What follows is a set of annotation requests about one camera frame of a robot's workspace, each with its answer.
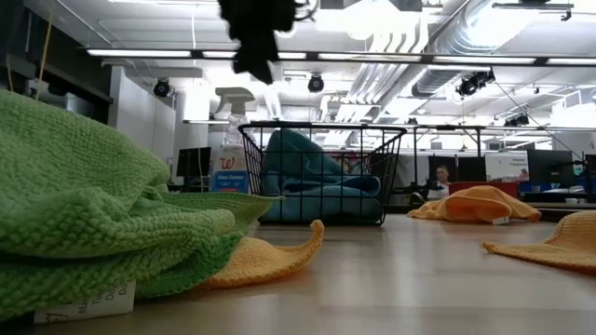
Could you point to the silver ventilation duct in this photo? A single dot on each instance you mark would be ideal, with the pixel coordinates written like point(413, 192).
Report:
point(465, 37)

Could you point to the person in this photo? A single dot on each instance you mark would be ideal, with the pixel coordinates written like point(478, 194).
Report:
point(442, 176)

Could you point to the green microfiber towel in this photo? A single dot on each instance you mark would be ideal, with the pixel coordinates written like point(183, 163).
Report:
point(70, 163)
point(139, 270)

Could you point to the black overhead light bar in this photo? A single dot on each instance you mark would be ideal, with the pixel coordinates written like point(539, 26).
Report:
point(372, 57)

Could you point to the black metal stand frame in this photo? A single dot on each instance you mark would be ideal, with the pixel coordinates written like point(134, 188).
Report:
point(415, 153)

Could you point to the black computer monitor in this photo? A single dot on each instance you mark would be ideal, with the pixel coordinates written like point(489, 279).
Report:
point(471, 167)
point(549, 165)
point(193, 162)

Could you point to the black ceiling spotlight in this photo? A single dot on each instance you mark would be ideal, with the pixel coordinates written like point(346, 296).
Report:
point(472, 84)
point(517, 121)
point(315, 83)
point(161, 87)

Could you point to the teal microfiber towel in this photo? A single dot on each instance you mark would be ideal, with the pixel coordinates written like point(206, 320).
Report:
point(293, 153)
point(326, 205)

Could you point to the white printed sign board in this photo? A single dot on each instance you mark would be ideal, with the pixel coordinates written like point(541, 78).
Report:
point(505, 167)

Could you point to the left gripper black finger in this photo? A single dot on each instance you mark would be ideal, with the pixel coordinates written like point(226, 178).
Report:
point(244, 51)
point(264, 56)

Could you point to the clear glass cleaner spray bottle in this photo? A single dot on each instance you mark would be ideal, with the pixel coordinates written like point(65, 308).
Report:
point(235, 100)

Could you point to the orange microfiber towel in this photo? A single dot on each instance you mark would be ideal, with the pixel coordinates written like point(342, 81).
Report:
point(265, 265)
point(475, 205)
point(563, 246)

